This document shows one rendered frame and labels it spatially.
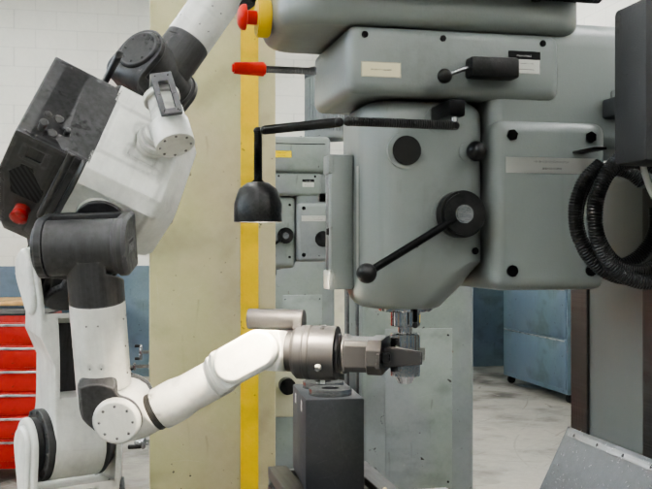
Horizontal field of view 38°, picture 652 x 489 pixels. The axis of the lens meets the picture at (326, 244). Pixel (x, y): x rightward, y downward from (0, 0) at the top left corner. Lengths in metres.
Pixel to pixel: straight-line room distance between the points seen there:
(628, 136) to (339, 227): 0.46
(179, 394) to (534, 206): 0.64
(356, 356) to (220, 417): 1.78
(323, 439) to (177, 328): 1.34
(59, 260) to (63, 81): 0.34
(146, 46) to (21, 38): 8.92
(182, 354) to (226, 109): 0.83
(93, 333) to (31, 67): 9.16
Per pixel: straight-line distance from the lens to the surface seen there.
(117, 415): 1.58
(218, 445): 3.26
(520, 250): 1.46
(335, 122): 1.33
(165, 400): 1.59
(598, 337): 1.73
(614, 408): 1.70
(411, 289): 1.44
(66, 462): 1.96
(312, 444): 1.93
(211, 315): 3.19
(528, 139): 1.47
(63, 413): 1.94
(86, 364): 1.58
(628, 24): 1.33
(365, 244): 1.43
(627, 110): 1.31
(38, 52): 10.67
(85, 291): 1.54
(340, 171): 1.48
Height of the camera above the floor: 1.41
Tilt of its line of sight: level
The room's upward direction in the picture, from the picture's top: straight up
